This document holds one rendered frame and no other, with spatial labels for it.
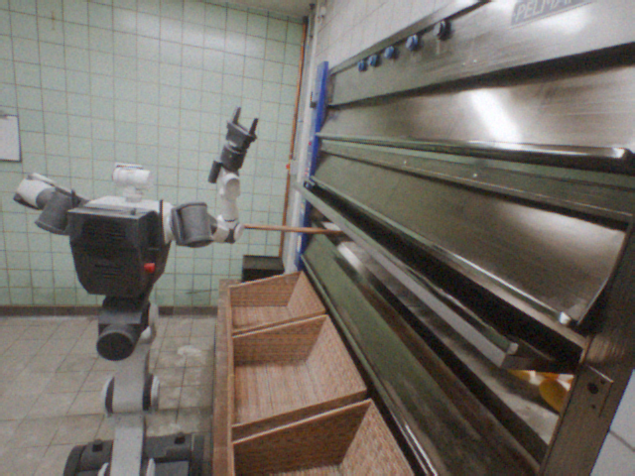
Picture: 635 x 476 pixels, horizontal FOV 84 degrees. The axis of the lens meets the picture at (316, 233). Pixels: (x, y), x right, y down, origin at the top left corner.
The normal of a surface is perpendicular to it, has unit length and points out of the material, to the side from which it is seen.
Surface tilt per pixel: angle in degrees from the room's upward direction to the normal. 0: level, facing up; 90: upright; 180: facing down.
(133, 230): 90
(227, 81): 90
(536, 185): 90
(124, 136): 90
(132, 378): 82
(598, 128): 70
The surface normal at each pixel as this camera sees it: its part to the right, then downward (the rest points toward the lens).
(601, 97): -0.86, -0.38
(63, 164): 0.24, 0.28
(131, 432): 0.27, -0.13
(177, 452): 0.26, -0.48
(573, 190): -0.96, -0.06
